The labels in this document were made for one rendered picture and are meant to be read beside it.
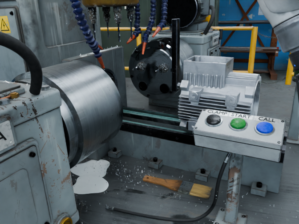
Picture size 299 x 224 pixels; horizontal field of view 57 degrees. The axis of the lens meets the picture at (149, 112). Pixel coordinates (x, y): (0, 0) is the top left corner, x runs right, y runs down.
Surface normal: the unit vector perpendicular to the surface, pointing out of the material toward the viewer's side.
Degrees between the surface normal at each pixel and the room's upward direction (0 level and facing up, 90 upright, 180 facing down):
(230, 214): 90
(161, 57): 90
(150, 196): 0
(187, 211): 0
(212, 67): 90
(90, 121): 81
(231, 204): 90
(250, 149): 111
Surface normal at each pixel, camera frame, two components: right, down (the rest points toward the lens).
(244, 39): -0.29, 0.36
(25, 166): 0.88, 0.15
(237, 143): -0.42, 0.65
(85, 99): 0.73, -0.37
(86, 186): -0.03, -0.93
